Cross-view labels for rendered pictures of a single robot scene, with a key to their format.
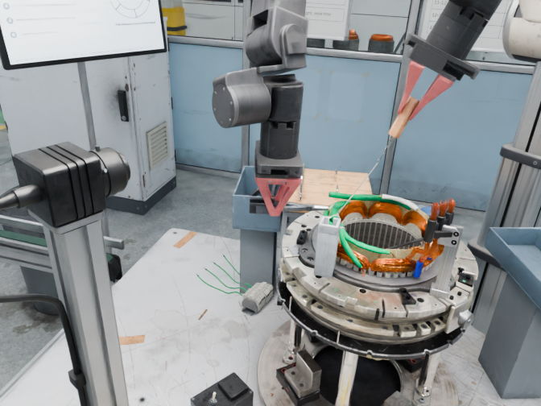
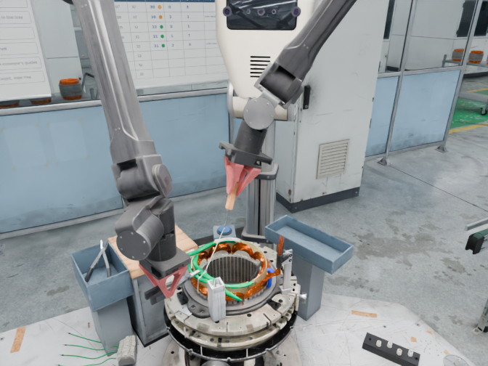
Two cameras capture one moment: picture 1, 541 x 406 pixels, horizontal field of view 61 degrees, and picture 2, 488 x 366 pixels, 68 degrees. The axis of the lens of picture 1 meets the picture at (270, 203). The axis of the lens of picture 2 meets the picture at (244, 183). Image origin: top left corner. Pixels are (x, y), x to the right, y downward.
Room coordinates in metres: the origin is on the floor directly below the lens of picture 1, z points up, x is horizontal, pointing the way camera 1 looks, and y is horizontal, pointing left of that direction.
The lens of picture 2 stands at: (0.11, 0.24, 1.68)
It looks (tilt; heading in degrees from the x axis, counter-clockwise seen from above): 26 degrees down; 319
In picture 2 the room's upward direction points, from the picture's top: straight up
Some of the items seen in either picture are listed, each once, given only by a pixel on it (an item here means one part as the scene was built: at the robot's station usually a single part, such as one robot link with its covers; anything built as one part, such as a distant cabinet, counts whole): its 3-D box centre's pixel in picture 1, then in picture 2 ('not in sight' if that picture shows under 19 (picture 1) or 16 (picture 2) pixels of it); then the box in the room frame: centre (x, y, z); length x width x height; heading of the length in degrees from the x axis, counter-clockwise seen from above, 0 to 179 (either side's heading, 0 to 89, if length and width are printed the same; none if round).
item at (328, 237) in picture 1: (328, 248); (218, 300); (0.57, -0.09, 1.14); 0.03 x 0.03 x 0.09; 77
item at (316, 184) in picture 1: (327, 190); (152, 245); (0.95, -0.13, 1.05); 0.20 x 0.19 x 0.02; 86
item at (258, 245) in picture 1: (259, 234); (107, 301); (0.96, 0.02, 0.92); 0.17 x 0.11 x 0.28; 176
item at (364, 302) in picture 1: (376, 250); (230, 279); (0.65, -0.18, 1.09); 0.32 x 0.32 x 0.01
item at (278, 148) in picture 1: (278, 140); (160, 244); (0.64, -0.01, 1.28); 0.10 x 0.07 x 0.07; 4
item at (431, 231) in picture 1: (439, 226); (280, 255); (0.53, -0.23, 1.21); 0.04 x 0.04 x 0.03; 77
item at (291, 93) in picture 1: (278, 100); (157, 217); (0.63, -0.01, 1.34); 0.07 x 0.06 x 0.07; 127
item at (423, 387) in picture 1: (433, 354); not in sight; (0.60, -0.30, 0.91); 0.02 x 0.02 x 0.21
